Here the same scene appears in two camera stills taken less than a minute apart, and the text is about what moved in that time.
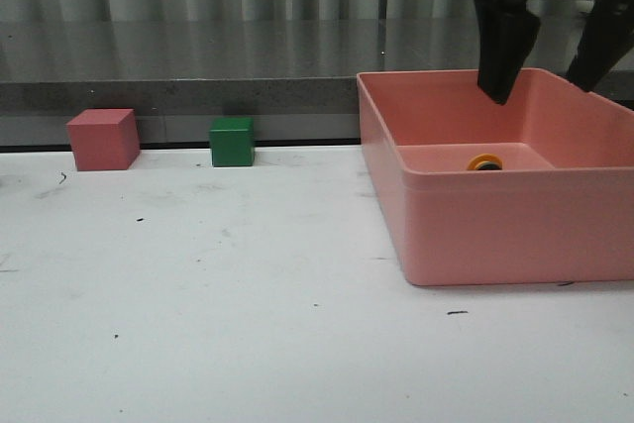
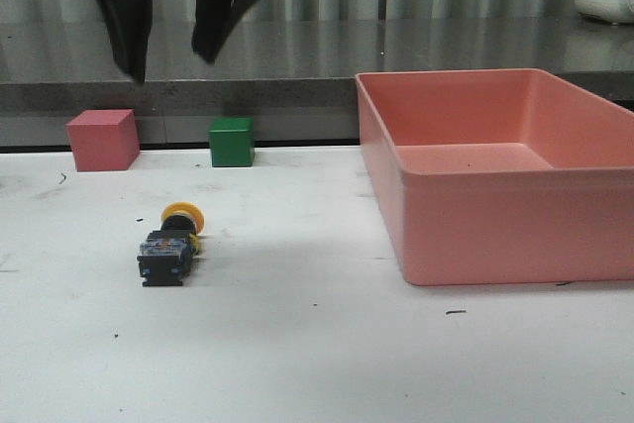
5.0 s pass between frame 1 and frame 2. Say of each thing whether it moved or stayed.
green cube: stayed
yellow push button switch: moved
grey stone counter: stayed
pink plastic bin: stayed
